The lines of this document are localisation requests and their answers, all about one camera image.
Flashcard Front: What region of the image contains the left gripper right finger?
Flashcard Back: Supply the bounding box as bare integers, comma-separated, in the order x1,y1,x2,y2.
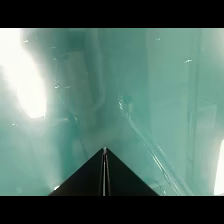
104,147,160,197

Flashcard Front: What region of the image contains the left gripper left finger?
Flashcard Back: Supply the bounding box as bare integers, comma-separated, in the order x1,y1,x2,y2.
48,147,106,197

